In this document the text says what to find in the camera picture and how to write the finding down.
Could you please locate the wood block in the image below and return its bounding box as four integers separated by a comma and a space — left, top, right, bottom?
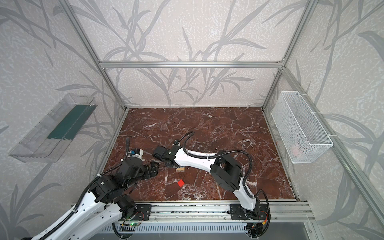
176, 167, 185, 173

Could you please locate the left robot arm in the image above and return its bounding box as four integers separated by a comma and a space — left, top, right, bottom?
33, 157, 160, 240

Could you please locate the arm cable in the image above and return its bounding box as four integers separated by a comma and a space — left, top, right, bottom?
175, 131, 271, 229
35, 137, 131, 240

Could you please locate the clear plastic wall bin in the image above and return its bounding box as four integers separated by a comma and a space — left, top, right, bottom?
9, 94, 98, 163

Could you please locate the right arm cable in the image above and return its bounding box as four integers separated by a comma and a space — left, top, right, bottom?
175, 131, 271, 229

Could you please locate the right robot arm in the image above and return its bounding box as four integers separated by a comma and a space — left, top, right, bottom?
153, 145, 260, 211

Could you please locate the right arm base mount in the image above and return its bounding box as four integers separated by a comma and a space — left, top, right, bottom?
227, 204, 271, 221

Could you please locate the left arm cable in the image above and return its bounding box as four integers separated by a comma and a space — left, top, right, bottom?
35, 137, 131, 240

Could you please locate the red block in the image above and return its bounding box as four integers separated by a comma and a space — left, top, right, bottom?
178, 180, 185, 188

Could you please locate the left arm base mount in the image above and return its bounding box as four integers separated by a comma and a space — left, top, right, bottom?
121, 204, 152, 222

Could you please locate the white wire basket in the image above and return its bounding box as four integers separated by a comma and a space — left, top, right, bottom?
271, 91, 334, 164

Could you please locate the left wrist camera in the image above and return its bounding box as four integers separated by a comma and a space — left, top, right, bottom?
128, 148, 144, 160

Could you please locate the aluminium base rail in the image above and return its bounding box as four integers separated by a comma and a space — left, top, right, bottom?
62, 200, 316, 224

